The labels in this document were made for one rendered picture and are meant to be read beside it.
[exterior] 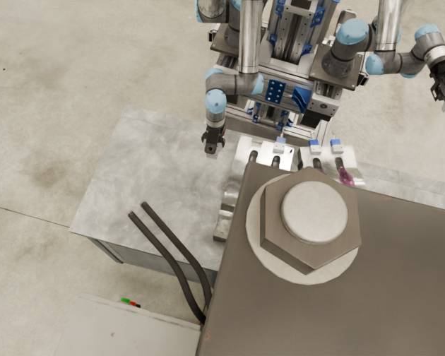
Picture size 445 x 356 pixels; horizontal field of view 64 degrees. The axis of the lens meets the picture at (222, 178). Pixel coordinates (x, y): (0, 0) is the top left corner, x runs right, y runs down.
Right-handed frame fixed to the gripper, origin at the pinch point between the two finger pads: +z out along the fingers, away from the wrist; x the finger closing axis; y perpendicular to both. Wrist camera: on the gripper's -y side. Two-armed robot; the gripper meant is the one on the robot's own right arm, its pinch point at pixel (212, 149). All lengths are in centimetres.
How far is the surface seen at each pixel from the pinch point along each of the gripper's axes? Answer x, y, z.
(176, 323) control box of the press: -10, -73, -52
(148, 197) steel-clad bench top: 23.9, -24.5, 14.9
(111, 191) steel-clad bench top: 41, -26, 15
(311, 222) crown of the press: -24, -64, -111
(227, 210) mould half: -13.2, -23.7, 6.9
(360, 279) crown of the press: -30, -66, -106
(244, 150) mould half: -13.5, 6.3, 6.0
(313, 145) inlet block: -45.1, 18.4, 6.8
